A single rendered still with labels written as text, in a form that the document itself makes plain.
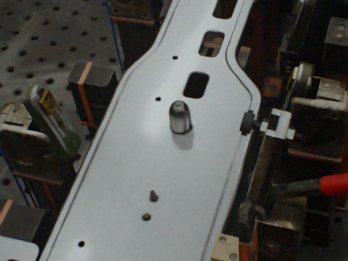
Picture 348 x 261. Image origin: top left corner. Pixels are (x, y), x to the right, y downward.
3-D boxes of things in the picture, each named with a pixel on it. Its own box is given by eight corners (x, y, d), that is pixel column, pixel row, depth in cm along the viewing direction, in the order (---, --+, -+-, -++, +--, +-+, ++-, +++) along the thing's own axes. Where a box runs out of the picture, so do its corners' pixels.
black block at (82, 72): (99, 154, 137) (67, 51, 114) (151, 165, 135) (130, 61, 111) (84, 188, 133) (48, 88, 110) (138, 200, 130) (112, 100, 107)
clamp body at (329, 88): (282, 198, 128) (290, 58, 98) (346, 212, 125) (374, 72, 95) (271, 243, 123) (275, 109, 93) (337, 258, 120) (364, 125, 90)
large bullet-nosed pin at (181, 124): (174, 120, 104) (170, 92, 99) (195, 124, 104) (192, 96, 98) (168, 137, 103) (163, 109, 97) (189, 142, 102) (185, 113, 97)
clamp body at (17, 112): (55, 206, 131) (1, 85, 104) (114, 220, 128) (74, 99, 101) (35, 249, 126) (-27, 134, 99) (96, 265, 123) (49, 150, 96)
